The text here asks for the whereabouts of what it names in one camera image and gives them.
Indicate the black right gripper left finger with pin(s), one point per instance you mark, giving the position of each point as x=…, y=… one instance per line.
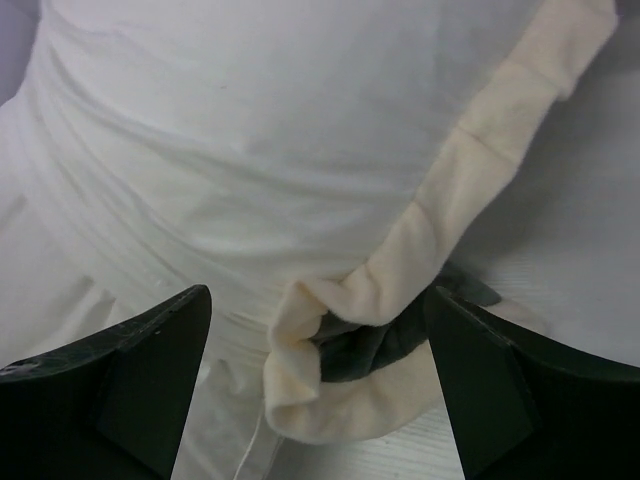
x=112, y=405

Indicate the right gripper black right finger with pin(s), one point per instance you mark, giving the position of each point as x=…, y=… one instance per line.
x=523, y=406

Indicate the grey and cream pillowcase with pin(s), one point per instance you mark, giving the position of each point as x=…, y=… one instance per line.
x=298, y=158

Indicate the white pillow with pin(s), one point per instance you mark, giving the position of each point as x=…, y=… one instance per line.
x=230, y=400

